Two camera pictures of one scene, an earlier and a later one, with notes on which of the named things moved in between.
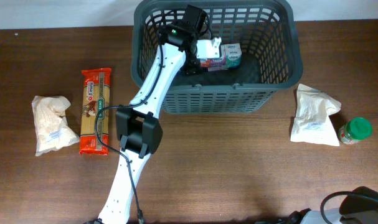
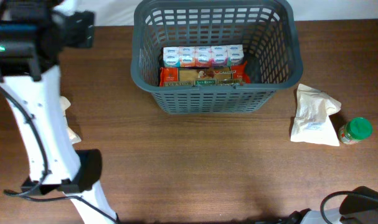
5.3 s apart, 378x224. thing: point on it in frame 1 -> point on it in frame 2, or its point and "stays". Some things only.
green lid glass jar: [355, 130] stays
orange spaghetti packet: [95, 94] -> [231, 73]
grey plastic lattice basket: [270, 55] stays
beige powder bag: [313, 123] stays
